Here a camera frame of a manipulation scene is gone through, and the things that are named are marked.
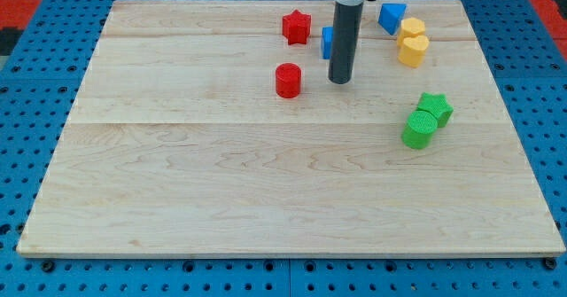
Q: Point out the yellow hexagon block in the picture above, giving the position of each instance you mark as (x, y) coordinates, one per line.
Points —
(410, 27)

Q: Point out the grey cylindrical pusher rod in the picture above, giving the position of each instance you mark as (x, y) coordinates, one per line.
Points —
(346, 26)

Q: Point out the red star block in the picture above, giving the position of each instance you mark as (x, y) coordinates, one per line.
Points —
(296, 27)

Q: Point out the blue cube block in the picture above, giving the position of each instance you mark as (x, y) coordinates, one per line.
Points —
(326, 42)

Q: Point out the green star block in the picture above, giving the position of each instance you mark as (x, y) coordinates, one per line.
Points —
(438, 106)

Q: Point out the green cylinder block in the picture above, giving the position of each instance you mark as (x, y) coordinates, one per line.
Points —
(419, 130)

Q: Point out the wooden board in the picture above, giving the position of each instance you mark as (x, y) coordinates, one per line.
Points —
(177, 145)

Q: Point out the red cylinder block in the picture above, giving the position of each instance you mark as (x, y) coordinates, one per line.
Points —
(288, 80)

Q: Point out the blue triangle block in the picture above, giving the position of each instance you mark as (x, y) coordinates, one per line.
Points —
(390, 17)

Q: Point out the yellow heart block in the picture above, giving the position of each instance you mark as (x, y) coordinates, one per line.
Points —
(412, 50)

